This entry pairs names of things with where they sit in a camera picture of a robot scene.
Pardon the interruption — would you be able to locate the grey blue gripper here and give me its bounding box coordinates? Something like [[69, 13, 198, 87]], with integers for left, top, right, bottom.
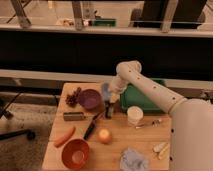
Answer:
[[101, 83, 114, 119]]

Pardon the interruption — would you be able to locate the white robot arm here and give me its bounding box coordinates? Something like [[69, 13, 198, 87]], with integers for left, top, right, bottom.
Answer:
[[108, 61, 213, 171]]

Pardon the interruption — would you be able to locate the white metal cup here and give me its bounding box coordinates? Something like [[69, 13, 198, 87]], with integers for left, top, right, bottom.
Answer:
[[127, 106, 144, 126]]

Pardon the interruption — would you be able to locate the purple bowl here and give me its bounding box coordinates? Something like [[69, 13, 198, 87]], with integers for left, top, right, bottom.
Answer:
[[77, 89, 101, 110]]

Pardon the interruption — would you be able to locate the green plastic tray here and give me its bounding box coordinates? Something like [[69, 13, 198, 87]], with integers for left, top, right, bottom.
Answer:
[[120, 84, 162, 114]]

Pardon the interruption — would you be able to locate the yellow orange apple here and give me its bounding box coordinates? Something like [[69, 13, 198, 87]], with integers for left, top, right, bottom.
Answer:
[[98, 129, 112, 144]]

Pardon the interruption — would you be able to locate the dark grape bunch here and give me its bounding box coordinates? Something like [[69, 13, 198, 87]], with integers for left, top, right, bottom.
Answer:
[[65, 87, 81, 107]]

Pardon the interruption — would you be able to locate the silver spoon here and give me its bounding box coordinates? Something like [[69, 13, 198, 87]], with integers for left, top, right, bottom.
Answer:
[[135, 119, 162, 129]]

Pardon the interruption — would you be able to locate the orange carrot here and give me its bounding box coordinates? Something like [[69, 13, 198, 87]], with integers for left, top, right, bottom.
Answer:
[[54, 126, 76, 148]]

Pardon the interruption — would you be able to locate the orange red bowl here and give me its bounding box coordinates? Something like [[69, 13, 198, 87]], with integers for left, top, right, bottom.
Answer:
[[61, 139, 90, 170]]

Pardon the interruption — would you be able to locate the blue crumpled cloth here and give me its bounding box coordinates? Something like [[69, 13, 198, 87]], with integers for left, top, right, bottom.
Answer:
[[120, 148, 149, 171]]

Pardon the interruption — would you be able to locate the black office chair base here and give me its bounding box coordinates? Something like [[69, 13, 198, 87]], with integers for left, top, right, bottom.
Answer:
[[0, 94, 36, 141]]

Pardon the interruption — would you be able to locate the black handled knife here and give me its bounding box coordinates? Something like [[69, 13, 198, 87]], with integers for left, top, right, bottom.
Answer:
[[83, 113, 102, 140]]

